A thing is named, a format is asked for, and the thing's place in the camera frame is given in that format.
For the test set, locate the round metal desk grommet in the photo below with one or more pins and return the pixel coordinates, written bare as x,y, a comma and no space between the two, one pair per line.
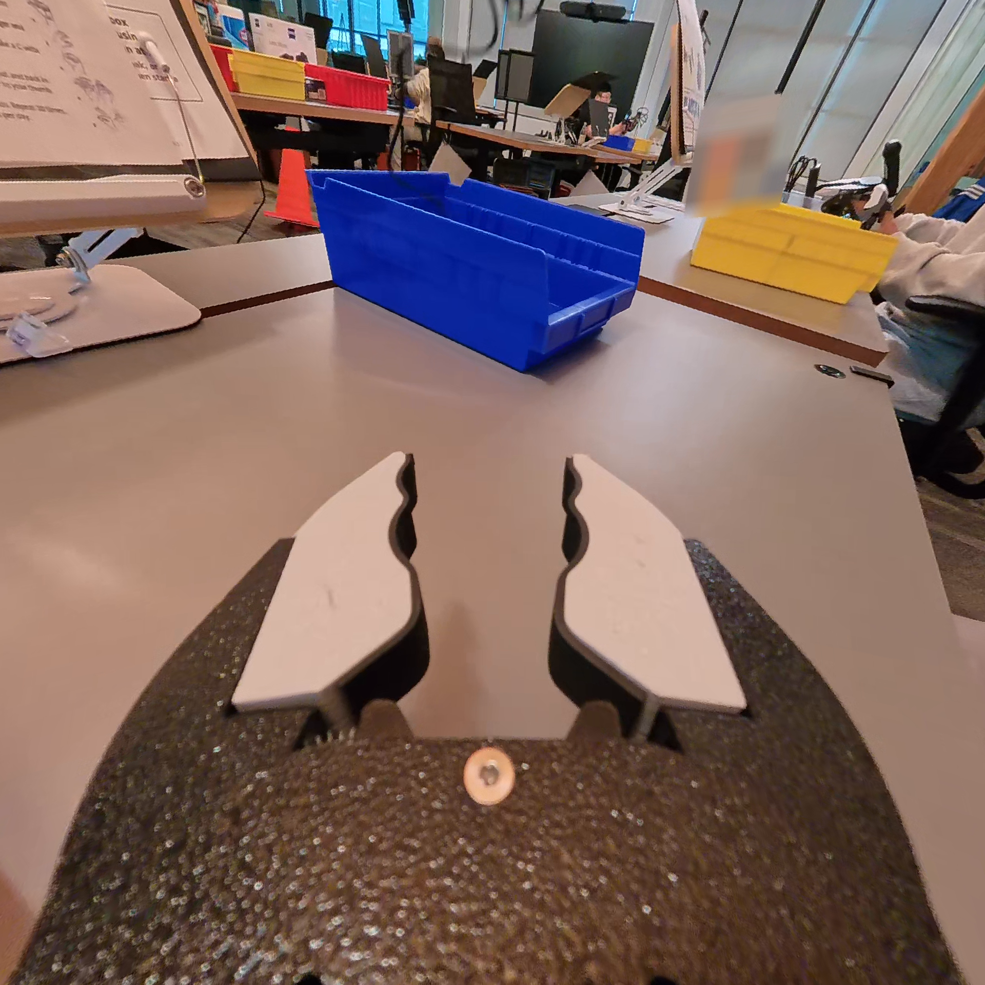
829,371

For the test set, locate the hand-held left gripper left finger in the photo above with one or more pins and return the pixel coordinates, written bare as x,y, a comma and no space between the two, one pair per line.
331,592

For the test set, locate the large black wall screen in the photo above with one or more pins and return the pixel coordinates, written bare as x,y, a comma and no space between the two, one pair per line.
592,46

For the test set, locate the blue plastic bin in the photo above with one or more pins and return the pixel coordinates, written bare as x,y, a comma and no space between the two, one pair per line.
431,261

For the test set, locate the long red plastic bin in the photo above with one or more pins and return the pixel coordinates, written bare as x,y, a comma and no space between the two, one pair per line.
346,88

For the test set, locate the printed instruction sheet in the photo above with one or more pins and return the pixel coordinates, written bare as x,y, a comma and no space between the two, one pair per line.
69,85

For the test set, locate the black and white device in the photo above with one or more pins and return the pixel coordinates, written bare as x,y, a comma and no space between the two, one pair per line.
854,192

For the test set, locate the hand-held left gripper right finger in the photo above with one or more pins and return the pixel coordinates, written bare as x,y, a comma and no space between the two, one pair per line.
646,608

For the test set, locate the orange traffic cone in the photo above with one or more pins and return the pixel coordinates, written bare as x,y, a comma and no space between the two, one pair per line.
294,192

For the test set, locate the small yellow plastic bin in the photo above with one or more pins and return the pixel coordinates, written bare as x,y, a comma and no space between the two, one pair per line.
265,77

